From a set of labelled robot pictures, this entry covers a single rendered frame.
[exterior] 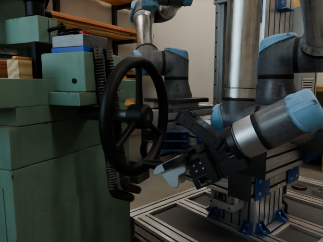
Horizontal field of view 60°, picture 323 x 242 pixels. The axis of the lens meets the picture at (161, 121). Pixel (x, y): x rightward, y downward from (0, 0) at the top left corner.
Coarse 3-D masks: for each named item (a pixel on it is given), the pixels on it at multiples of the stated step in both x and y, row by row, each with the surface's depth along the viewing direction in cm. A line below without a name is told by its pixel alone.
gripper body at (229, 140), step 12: (228, 132) 53; (204, 144) 56; (228, 144) 52; (192, 156) 56; (204, 156) 55; (216, 156) 56; (228, 156) 55; (240, 156) 53; (192, 168) 58; (204, 168) 55; (216, 168) 56; (228, 168) 55; (240, 168) 54; (192, 180) 57; (204, 180) 57; (216, 180) 54
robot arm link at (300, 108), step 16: (288, 96) 49; (304, 96) 47; (256, 112) 52; (272, 112) 49; (288, 112) 47; (304, 112) 46; (320, 112) 45; (256, 128) 50; (272, 128) 48; (288, 128) 47; (304, 128) 47; (320, 128) 48; (272, 144) 50
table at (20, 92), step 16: (0, 80) 54; (16, 80) 57; (32, 80) 61; (48, 80) 64; (128, 80) 94; (0, 96) 54; (16, 96) 57; (32, 96) 61; (48, 96) 65; (64, 96) 62; (80, 96) 61; (96, 96) 65; (128, 96) 94
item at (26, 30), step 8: (32, 16) 75; (40, 16) 75; (8, 24) 80; (16, 24) 78; (24, 24) 77; (32, 24) 75; (40, 24) 75; (48, 24) 77; (56, 24) 80; (8, 32) 80; (16, 32) 78; (24, 32) 77; (32, 32) 76; (40, 32) 75; (48, 32) 77; (56, 32) 80; (8, 40) 80; (16, 40) 79; (24, 40) 77; (32, 40) 76; (40, 40) 75; (48, 40) 78
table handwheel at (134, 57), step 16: (128, 64) 60; (144, 64) 66; (112, 80) 56; (160, 80) 74; (112, 96) 56; (160, 96) 77; (80, 112) 74; (96, 112) 71; (112, 112) 56; (128, 112) 66; (144, 112) 65; (160, 112) 78; (112, 128) 56; (128, 128) 63; (144, 128) 66; (160, 128) 78; (112, 144) 56; (160, 144) 76; (112, 160) 58; (128, 176) 64
